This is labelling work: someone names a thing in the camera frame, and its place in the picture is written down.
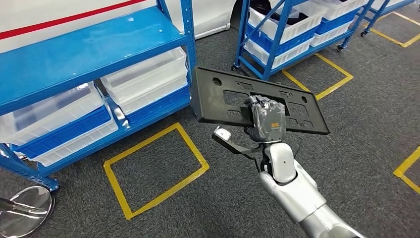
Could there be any blue metal shelving rack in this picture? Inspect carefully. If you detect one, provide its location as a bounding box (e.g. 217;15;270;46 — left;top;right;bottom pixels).
360;0;416;37
0;0;198;193
231;0;375;81

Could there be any chrome stanchion with round base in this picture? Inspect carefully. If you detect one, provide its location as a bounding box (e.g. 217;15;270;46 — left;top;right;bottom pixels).
0;186;55;238

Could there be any long red barrier belt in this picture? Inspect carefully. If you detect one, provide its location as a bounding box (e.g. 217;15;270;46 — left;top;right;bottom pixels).
0;0;147;41

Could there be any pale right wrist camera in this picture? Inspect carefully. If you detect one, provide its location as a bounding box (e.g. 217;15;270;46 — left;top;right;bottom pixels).
212;127;232;142

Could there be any black plastic mounting plate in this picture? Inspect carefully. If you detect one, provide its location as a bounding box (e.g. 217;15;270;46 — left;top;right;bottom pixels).
191;66;330;136

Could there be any white car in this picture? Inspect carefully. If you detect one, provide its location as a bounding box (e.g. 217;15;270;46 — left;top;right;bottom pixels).
0;0;250;55

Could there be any black curved plastic part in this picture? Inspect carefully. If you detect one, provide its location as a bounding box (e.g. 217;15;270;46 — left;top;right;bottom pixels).
253;0;315;25

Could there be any yellow floor tape square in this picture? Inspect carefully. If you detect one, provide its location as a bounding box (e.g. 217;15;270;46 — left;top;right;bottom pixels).
103;122;210;221

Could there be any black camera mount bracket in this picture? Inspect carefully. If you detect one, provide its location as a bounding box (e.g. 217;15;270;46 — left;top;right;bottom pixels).
211;133;265;162

